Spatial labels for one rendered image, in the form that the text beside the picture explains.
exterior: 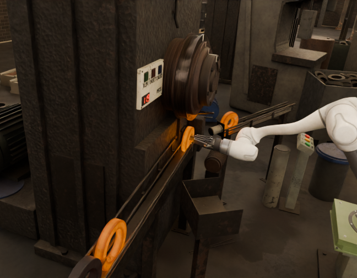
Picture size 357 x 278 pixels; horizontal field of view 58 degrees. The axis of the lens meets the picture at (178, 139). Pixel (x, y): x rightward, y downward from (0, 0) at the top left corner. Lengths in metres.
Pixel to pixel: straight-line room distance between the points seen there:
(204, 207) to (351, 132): 0.74
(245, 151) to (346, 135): 0.57
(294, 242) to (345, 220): 0.53
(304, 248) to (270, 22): 2.84
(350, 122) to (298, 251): 1.20
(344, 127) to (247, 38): 3.13
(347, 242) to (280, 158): 0.84
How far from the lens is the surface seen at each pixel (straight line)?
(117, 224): 1.23
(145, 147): 1.53
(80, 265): 1.12
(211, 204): 1.65
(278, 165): 2.57
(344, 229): 2.05
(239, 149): 1.85
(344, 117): 1.54
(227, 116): 2.31
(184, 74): 1.60
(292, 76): 4.39
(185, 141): 1.88
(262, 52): 4.46
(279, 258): 2.36
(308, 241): 2.58
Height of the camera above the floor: 1.58
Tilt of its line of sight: 26 degrees down
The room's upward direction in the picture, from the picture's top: 5 degrees clockwise
